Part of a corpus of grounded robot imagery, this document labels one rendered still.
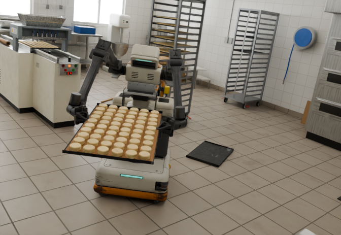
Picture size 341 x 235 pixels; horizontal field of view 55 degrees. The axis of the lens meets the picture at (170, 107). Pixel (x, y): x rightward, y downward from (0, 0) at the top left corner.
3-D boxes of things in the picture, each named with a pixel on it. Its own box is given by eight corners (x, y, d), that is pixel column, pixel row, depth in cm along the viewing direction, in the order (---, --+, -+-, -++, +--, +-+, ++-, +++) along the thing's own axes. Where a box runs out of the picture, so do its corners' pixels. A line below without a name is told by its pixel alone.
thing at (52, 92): (32, 112, 462) (32, 48, 438) (56, 110, 485) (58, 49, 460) (52, 129, 413) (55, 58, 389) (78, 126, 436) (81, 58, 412)
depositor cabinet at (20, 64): (-9, 90, 538) (-10, 38, 515) (36, 88, 586) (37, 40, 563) (18, 114, 449) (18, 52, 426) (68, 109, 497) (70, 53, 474)
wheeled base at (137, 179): (108, 160, 344) (110, 137, 337) (169, 168, 344) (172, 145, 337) (91, 194, 279) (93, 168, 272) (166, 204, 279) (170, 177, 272)
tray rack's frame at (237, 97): (240, 97, 702) (257, 10, 653) (261, 104, 667) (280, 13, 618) (222, 100, 659) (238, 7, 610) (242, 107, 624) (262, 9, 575)
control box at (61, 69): (58, 74, 398) (58, 63, 394) (76, 73, 414) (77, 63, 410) (59, 75, 395) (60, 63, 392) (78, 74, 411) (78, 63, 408)
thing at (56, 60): (4, 39, 528) (4, 34, 526) (6, 39, 530) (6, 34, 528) (57, 63, 389) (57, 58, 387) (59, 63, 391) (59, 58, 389)
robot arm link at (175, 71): (183, 62, 213) (166, 62, 212) (184, 58, 208) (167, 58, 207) (188, 126, 199) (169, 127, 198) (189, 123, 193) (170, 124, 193)
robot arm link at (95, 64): (109, 55, 212) (94, 51, 213) (108, 51, 207) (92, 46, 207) (84, 116, 198) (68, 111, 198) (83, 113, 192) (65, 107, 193)
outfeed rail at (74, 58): (23, 39, 547) (23, 35, 546) (25, 39, 549) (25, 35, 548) (79, 63, 408) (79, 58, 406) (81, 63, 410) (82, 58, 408)
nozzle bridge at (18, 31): (9, 48, 449) (9, 23, 439) (61, 49, 497) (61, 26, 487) (18, 52, 426) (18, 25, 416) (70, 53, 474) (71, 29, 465)
